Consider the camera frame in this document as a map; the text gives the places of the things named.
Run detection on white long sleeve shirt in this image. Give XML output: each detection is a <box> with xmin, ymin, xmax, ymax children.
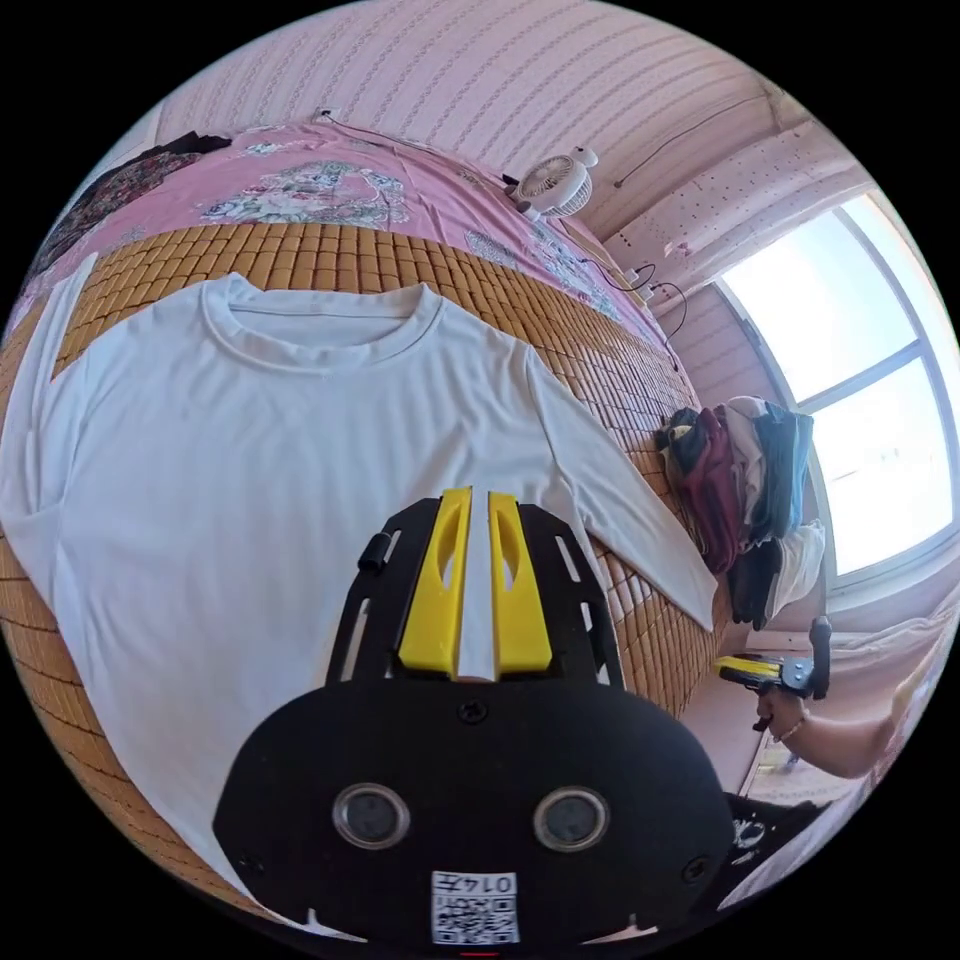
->
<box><xmin>0</xmin><ymin>253</ymin><xmax>719</xmax><ymax>940</ymax></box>

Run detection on pink dotted curtain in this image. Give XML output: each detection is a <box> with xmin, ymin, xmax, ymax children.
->
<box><xmin>603</xmin><ymin>123</ymin><xmax>871</xmax><ymax>295</ymax></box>

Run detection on window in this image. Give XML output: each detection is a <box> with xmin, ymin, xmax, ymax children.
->
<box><xmin>710</xmin><ymin>188</ymin><xmax>960</xmax><ymax>598</ymax></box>

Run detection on black charger cable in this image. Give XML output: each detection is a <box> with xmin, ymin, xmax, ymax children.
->
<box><xmin>581</xmin><ymin>257</ymin><xmax>690</xmax><ymax>375</ymax></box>

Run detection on person's right forearm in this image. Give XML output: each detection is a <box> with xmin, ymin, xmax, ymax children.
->
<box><xmin>783</xmin><ymin>701</ymin><xmax>913</xmax><ymax>781</ymax></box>

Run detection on white desk fan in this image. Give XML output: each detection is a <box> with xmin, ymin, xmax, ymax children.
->
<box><xmin>512</xmin><ymin>145</ymin><xmax>601</xmax><ymax>223</ymax></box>

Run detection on pile of clothes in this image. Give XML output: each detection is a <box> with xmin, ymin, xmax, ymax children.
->
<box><xmin>655</xmin><ymin>395</ymin><xmax>828</xmax><ymax>630</ymax></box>

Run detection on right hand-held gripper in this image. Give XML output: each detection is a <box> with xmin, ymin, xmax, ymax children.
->
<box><xmin>716</xmin><ymin>650</ymin><xmax>820</xmax><ymax>733</ymax></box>

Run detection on person's right hand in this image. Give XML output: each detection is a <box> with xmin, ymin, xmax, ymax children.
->
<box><xmin>755</xmin><ymin>688</ymin><xmax>808</xmax><ymax>745</ymax></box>

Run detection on black wall cable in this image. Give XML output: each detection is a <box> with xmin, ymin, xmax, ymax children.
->
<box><xmin>613</xmin><ymin>93</ymin><xmax>774</xmax><ymax>190</ymax></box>

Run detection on person's body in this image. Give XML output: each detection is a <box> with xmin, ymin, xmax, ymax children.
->
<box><xmin>712</xmin><ymin>791</ymin><xmax>835</xmax><ymax>913</ymax></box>

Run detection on dark floral blanket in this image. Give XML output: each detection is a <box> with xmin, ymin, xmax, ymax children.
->
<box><xmin>33</xmin><ymin>129</ymin><xmax>232</xmax><ymax>260</ymax></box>

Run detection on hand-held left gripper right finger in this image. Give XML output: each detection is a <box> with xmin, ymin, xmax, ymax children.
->
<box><xmin>488</xmin><ymin>491</ymin><xmax>556</xmax><ymax>675</ymax></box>

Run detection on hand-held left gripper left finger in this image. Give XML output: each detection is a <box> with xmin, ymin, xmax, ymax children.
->
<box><xmin>398</xmin><ymin>486</ymin><xmax>475</xmax><ymax>674</ymax></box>

